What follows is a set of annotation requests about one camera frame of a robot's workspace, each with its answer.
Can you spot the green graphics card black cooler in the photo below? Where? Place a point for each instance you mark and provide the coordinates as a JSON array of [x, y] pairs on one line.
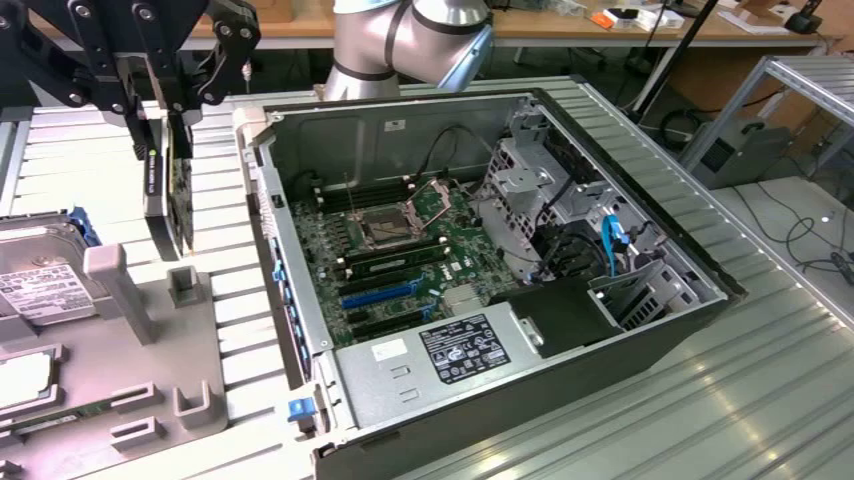
[[156, 200]]

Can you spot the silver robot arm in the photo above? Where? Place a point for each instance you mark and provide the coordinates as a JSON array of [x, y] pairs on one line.
[[373, 45]]

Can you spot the metal socket locking lever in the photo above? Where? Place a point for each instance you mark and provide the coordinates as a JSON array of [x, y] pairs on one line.
[[348, 192]]

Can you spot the blue disk carrier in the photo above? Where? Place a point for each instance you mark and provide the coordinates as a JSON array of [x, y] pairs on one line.
[[82, 225]]

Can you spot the CPU socket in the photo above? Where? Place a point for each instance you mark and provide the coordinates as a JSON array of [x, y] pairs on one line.
[[383, 230]]

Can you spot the installed RAM stick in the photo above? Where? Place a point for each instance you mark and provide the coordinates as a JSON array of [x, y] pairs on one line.
[[400, 262]]

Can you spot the silver hard disk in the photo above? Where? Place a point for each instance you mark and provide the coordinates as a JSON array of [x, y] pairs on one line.
[[40, 295]]

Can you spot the metal disk bay cage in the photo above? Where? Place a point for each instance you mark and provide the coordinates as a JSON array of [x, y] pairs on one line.
[[520, 180]]

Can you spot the green Dell motherboard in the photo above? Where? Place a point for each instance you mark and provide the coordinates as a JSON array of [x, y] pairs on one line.
[[460, 240]]

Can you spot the black expansion slot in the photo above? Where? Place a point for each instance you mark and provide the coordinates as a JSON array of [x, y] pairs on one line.
[[369, 285], [389, 326]]

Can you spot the long wooden desk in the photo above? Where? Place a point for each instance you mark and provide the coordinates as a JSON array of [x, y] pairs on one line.
[[574, 30]]

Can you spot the orange and black box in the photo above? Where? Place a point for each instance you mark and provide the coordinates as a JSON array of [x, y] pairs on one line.
[[603, 19]]

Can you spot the silver chipset heatsink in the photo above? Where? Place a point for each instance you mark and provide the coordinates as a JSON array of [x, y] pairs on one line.
[[461, 299]]

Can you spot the grey parts rack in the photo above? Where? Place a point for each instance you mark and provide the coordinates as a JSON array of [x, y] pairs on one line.
[[100, 370]]

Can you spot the white box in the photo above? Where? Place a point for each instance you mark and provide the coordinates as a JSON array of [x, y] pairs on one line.
[[656, 19]]

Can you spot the black tripod pole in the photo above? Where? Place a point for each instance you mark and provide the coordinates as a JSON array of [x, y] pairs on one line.
[[675, 50]]

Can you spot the silver CPU chip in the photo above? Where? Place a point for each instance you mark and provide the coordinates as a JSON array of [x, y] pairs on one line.
[[20, 382]]

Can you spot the blue case latch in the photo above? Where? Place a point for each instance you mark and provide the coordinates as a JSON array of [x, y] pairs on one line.
[[300, 410]]

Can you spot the silver power supply unit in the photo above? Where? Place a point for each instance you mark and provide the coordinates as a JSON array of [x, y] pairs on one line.
[[387, 395]]

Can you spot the green RAM stick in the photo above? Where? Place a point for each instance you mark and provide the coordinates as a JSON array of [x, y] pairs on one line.
[[53, 419]]

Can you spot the brown cardboard box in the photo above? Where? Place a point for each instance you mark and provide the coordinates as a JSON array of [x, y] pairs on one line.
[[760, 7]]

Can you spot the grey metal box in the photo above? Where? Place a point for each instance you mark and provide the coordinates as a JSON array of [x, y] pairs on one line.
[[747, 160]]

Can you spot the open black PC case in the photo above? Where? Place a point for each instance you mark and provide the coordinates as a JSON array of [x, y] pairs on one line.
[[373, 460]]

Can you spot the black desk device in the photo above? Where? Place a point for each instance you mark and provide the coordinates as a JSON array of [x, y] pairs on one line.
[[803, 22]]

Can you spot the aluminium profile frame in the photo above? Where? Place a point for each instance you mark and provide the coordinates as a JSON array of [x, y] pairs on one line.
[[820, 75]]

